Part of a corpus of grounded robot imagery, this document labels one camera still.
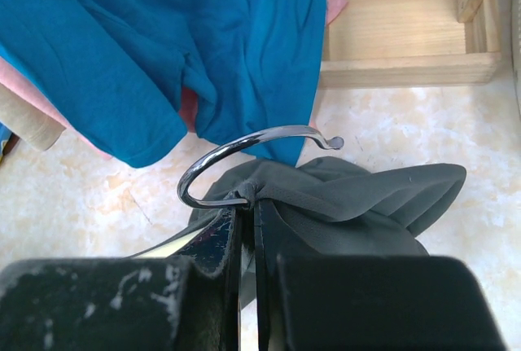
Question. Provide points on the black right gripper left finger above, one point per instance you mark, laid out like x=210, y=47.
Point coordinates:
x=188, y=300

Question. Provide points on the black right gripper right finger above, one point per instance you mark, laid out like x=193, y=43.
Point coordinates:
x=310, y=301

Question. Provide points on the cream wooden hanger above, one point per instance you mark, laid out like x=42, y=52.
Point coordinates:
x=176, y=243

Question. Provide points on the dark grey t-shirt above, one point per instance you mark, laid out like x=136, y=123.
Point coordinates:
x=332, y=207

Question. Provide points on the pink hanging t-shirt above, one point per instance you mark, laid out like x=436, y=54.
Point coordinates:
x=21, y=86

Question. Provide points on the beige hanging t-shirt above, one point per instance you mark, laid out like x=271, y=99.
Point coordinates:
x=30, y=124

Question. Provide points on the teal blue hanging t-shirt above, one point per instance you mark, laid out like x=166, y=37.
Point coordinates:
x=116, y=70

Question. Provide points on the wooden clothes rack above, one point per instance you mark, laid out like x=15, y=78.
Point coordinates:
x=409, y=43

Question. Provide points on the white laundry basket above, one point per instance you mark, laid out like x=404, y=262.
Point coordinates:
x=515, y=46

